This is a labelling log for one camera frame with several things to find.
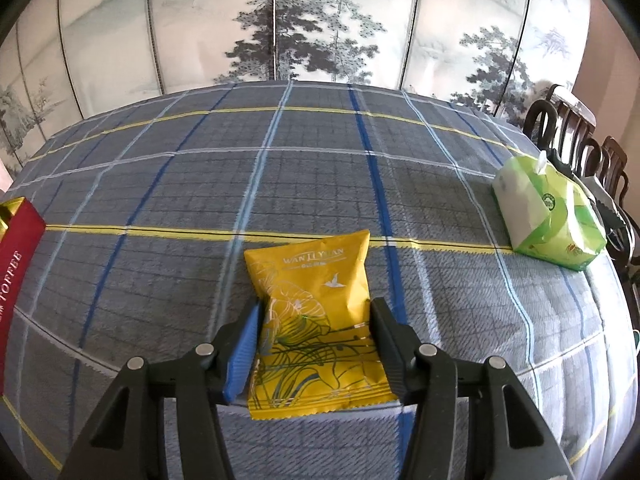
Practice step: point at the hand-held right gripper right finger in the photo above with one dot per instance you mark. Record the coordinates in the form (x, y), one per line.
(387, 350)

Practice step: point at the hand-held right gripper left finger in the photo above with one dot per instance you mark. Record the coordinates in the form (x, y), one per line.
(240, 355)

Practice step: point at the green tissue pack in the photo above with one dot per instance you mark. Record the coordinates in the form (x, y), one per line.
(545, 210)

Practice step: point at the painted landscape folding screen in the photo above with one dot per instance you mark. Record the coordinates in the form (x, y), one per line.
(200, 20)

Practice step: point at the red tin box gold inside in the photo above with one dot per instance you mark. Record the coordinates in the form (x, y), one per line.
(20, 270)

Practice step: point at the yellow packet with line drawing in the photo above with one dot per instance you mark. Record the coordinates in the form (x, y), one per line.
(310, 300)

